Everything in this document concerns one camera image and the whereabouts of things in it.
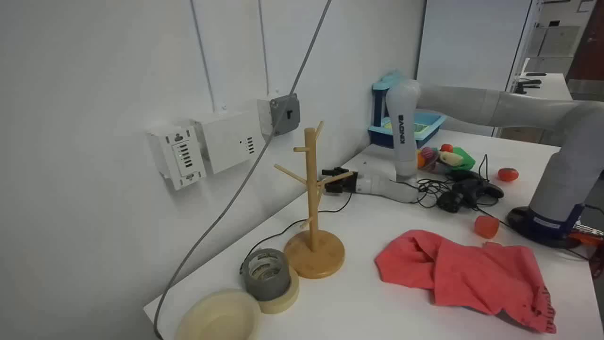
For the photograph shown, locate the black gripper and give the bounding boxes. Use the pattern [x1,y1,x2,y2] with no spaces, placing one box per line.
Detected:
[506,205,589,249]

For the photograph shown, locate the white wall conduit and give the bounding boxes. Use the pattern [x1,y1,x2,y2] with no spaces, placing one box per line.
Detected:
[187,0,219,113]

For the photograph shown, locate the brown wooden door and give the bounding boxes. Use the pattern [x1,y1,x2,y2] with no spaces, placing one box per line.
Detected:
[564,0,604,83]

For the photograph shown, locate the black cable connector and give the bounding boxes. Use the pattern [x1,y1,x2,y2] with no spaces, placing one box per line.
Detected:
[321,166,360,196]

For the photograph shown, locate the blue plastic stand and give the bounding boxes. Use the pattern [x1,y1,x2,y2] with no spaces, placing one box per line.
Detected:
[370,69,405,130]

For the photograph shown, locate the thin black cable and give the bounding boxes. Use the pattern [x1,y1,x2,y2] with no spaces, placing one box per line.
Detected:
[245,187,355,256]

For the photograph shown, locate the pink orange knit toy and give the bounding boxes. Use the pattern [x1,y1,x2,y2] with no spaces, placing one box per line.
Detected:
[415,145,439,173]

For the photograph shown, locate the plain white wall box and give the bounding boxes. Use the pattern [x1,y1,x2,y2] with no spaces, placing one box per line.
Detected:
[190,107,266,175]

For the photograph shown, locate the cream plastic bowl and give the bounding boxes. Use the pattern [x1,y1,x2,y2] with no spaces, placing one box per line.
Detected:
[175,287,262,340]

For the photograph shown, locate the small red plastic cup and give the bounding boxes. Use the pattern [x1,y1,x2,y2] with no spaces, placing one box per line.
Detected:
[496,166,521,185]

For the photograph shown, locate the grey tape roll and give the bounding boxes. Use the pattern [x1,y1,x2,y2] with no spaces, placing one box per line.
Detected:
[237,247,292,302]

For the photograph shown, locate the black plastic device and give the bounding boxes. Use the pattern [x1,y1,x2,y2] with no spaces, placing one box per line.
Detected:
[449,171,506,205]

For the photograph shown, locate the orange printed sweater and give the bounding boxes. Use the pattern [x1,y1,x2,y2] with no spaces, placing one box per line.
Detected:
[373,228,558,336]

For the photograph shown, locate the green plush toy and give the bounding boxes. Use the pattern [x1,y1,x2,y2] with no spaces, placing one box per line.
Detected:
[439,145,477,173]

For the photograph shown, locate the black power adapter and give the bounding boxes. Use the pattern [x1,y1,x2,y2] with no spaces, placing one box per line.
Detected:
[436,188,468,213]

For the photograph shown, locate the yellow green grid item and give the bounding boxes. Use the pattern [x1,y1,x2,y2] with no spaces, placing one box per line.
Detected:
[411,119,438,141]

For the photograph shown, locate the black cable bundle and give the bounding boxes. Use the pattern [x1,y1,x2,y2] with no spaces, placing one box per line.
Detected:
[411,153,513,226]

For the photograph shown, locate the grey junction box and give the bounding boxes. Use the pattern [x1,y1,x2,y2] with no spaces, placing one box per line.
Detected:
[254,90,302,137]

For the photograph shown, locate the white wall socket with ports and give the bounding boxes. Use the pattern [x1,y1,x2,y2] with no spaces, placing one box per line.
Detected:
[145,120,207,192]

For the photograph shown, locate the light blue plastic tray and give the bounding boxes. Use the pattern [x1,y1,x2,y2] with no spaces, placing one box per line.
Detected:
[366,109,449,151]

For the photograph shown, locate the small black gadget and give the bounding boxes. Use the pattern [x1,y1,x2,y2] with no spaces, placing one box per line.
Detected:
[511,77,543,96]

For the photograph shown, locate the white desk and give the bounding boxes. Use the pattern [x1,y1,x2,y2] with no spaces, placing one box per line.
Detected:
[507,56,573,102]

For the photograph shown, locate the wooden mug tree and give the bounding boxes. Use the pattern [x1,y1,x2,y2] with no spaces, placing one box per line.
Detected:
[273,119,347,281]

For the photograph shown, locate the grey wall cable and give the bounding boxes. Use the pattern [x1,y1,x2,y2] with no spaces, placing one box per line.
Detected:
[151,0,334,340]

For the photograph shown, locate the cream tape roll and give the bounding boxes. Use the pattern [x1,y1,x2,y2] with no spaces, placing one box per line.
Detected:
[256,270,302,315]

